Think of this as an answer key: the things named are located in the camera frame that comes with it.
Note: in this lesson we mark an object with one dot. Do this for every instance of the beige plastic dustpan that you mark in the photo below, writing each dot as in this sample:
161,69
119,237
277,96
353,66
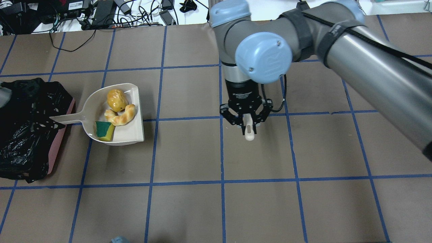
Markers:
94,108

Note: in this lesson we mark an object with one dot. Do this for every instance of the green yellow sponge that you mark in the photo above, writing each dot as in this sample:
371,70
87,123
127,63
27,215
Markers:
104,130

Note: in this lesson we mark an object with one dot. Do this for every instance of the beige hand brush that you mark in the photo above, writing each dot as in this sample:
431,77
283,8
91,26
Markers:
249,133

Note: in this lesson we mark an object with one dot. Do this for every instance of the yellow round bread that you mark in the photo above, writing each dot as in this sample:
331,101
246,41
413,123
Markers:
116,100

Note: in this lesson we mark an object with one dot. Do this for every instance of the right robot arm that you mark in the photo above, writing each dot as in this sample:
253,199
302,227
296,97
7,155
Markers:
396,84

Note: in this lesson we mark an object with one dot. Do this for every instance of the black power adapter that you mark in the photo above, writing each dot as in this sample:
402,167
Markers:
103,14

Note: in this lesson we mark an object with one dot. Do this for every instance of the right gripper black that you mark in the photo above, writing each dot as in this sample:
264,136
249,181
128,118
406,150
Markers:
241,92

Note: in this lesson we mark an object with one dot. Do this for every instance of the bin with black bag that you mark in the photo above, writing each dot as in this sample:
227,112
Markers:
30,138

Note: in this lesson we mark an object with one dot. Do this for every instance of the croissant bread piece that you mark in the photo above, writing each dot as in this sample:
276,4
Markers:
124,118

